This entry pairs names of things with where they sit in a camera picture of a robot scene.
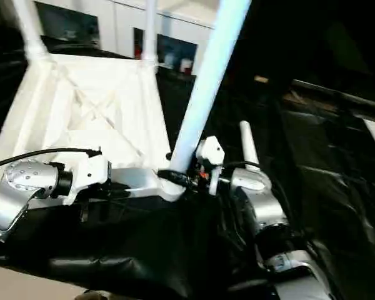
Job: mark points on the long black pole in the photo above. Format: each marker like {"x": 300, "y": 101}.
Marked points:
{"x": 340, "y": 97}

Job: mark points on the small yellow label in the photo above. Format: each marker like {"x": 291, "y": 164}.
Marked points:
{"x": 261, "y": 78}

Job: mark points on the white plastic table top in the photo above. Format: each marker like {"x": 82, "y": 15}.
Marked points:
{"x": 87, "y": 109}

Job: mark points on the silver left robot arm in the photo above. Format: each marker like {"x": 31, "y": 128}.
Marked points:
{"x": 15, "y": 190}

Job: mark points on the plain white cup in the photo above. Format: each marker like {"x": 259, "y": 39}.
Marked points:
{"x": 186, "y": 65}

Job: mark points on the white sideboard cabinet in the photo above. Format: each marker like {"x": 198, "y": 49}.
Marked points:
{"x": 122, "y": 22}

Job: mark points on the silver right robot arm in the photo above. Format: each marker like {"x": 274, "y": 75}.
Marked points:
{"x": 262, "y": 200}

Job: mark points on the red bottle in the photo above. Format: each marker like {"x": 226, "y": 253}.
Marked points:
{"x": 138, "y": 51}

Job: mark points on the white plastic table leg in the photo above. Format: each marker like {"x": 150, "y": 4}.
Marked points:
{"x": 31, "y": 31}
{"x": 212, "y": 78}
{"x": 248, "y": 143}
{"x": 150, "y": 34}

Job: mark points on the black work mat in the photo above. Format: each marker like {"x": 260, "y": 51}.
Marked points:
{"x": 315, "y": 187}

